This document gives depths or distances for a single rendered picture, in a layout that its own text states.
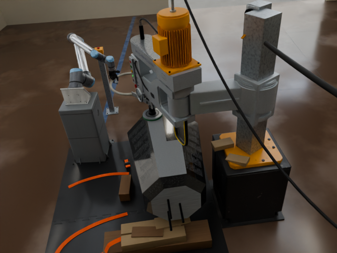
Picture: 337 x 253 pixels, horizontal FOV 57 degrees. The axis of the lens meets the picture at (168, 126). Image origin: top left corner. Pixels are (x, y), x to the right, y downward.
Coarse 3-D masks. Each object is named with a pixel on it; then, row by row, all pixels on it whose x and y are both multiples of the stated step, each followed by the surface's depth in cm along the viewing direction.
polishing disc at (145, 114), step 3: (156, 108) 349; (144, 111) 346; (147, 111) 346; (156, 111) 344; (159, 111) 344; (144, 114) 341; (147, 114) 341; (156, 114) 340; (159, 114) 339; (144, 117) 338; (147, 117) 336; (150, 117) 336; (153, 117) 335; (156, 117) 335
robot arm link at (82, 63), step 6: (78, 36) 406; (78, 48) 400; (78, 54) 398; (84, 54) 402; (78, 60) 396; (84, 60) 396; (84, 66) 392; (84, 72) 387; (90, 72) 394; (90, 78) 388; (84, 84) 384; (90, 84) 390
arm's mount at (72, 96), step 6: (66, 90) 364; (72, 90) 363; (78, 90) 363; (84, 90) 366; (66, 96) 369; (72, 96) 368; (78, 96) 368; (84, 96) 368; (90, 96) 385; (66, 102) 376; (72, 102) 373; (78, 102) 373; (84, 102) 373
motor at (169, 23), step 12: (168, 12) 219; (180, 12) 217; (168, 24) 214; (180, 24) 214; (156, 36) 222; (168, 36) 221; (180, 36) 221; (156, 48) 224; (168, 48) 225; (180, 48) 224; (156, 60) 247; (168, 60) 230; (180, 60) 231; (192, 60) 242; (168, 72) 229
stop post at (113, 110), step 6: (96, 48) 448; (102, 48) 447; (102, 66) 460; (102, 72) 465; (102, 78) 471; (108, 84) 478; (108, 90) 484; (108, 96) 491; (108, 102) 497; (108, 108) 517; (114, 108) 512; (108, 114) 504
